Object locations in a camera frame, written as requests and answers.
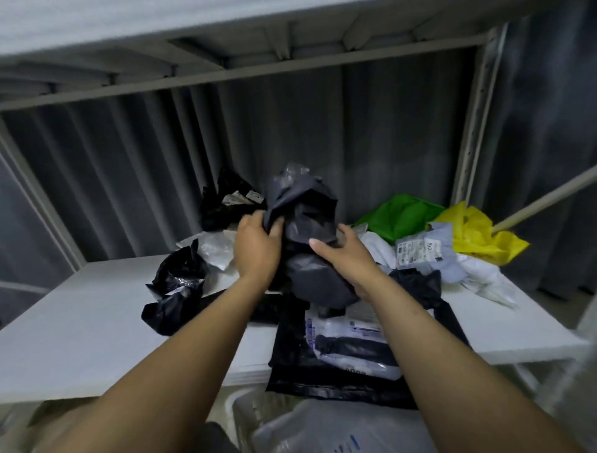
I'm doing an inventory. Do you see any white pole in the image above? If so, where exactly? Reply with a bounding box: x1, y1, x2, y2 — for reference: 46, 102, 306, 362
491, 163, 597, 234

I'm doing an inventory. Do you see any small white mailer bag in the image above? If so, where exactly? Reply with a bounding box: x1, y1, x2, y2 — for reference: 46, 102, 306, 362
358, 231, 398, 274

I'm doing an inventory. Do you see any large white mailer bag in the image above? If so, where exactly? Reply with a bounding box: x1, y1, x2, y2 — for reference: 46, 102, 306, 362
251, 399, 440, 453

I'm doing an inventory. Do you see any green plastic bag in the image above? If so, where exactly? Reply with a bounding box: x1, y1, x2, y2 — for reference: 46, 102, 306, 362
354, 194, 447, 244

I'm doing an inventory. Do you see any yellow plastic bag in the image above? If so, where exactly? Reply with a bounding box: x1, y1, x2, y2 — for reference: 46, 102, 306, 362
430, 201, 531, 267

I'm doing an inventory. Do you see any white plastic basket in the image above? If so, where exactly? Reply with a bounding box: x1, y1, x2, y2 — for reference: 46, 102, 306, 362
226, 386, 308, 453

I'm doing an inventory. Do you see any grey curtain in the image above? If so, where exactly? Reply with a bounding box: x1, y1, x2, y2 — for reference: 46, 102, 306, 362
0, 0, 597, 329

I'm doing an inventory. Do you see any white metal shelf rack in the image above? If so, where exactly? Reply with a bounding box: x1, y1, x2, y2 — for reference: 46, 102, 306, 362
0, 0, 595, 411

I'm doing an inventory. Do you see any flat black mailer bag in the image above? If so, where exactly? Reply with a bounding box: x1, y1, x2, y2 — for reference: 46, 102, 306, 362
265, 268, 471, 411

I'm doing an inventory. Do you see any crumpled white plastic bag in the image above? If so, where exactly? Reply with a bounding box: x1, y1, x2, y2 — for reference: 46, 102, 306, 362
176, 229, 239, 272

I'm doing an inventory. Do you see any person's right hand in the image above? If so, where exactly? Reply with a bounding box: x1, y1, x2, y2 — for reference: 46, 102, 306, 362
309, 223, 389, 300

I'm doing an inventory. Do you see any pale blue labelled mailer bag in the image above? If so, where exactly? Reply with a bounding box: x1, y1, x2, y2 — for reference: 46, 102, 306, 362
396, 222, 468, 285

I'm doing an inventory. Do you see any dark grey plastic mailer bag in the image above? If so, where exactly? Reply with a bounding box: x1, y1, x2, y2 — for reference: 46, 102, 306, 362
262, 163, 361, 319

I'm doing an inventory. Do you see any crumpled glossy black bag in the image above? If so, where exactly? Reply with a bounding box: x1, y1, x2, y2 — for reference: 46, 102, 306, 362
141, 239, 227, 337

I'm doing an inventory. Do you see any person's left forearm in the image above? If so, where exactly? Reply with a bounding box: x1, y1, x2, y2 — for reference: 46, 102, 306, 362
44, 275, 271, 453

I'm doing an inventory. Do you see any translucent white plastic bag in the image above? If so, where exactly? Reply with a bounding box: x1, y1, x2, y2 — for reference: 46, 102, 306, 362
458, 253, 519, 310

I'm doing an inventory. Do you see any person's right forearm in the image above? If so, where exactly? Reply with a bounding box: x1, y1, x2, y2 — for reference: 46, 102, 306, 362
359, 275, 586, 453

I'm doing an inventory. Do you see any white mailer bag blue print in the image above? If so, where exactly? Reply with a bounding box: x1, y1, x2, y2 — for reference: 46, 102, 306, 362
305, 301, 404, 382

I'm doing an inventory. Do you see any person's left hand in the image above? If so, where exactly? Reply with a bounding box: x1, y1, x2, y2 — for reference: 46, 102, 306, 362
233, 210, 285, 292

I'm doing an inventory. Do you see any crumpled black bag white label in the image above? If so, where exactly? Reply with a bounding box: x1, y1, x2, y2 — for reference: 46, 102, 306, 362
200, 167, 267, 232

